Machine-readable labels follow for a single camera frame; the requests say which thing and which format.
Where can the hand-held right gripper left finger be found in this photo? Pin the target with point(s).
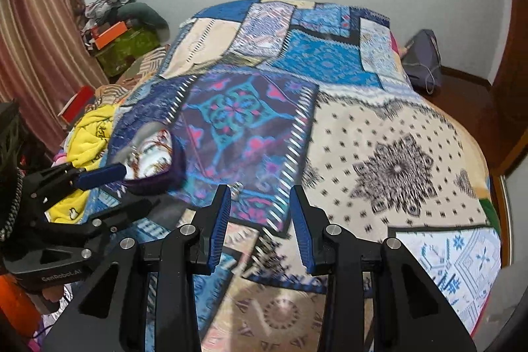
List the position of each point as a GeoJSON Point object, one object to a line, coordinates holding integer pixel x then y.
{"type": "Point", "coordinates": [218, 228]}

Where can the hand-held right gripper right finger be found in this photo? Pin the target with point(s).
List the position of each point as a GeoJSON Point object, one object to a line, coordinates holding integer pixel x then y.
{"type": "Point", "coordinates": [301, 228]}

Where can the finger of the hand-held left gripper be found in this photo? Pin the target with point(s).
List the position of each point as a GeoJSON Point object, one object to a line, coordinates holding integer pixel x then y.
{"type": "Point", "coordinates": [123, 211]}
{"type": "Point", "coordinates": [101, 175]}

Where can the purple heart-shaped tin box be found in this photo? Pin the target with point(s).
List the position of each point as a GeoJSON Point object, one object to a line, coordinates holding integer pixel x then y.
{"type": "Point", "coordinates": [165, 181]}

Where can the yellow blanket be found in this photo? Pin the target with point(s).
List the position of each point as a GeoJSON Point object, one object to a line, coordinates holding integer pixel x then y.
{"type": "Point", "coordinates": [86, 137]}

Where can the red and white box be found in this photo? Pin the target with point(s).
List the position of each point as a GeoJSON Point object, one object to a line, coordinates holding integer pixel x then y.
{"type": "Point", "coordinates": [76, 101]}

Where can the patchwork printed blanket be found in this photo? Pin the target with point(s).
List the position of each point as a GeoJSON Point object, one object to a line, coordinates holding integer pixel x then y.
{"type": "Point", "coordinates": [350, 129]}

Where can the orange striped blanket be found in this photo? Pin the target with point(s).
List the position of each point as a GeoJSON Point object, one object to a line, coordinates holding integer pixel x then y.
{"type": "Point", "coordinates": [144, 67]}

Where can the green cloth covered box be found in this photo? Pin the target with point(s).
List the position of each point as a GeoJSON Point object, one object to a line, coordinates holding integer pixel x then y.
{"type": "Point", "coordinates": [128, 51]}

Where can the orange box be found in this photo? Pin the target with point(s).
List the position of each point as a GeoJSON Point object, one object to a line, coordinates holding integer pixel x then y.
{"type": "Point", "coordinates": [109, 35]}

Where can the red striped curtain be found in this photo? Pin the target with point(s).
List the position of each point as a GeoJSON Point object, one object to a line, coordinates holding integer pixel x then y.
{"type": "Point", "coordinates": [37, 26]}

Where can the grey-green cushion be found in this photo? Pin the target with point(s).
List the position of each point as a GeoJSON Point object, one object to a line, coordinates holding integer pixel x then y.
{"type": "Point", "coordinates": [148, 16]}

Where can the pile of clothes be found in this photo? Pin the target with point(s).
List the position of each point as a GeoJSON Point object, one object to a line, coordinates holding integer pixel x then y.
{"type": "Point", "coordinates": [109, 1]}

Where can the grey bag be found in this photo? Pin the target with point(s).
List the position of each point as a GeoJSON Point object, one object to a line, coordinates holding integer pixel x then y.
{"type": "Point", "coordinates": [423, 59]}

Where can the wooden door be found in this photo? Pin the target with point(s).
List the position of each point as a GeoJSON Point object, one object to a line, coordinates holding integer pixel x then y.
{"type": "Point", "coordinates": [509, 88]}

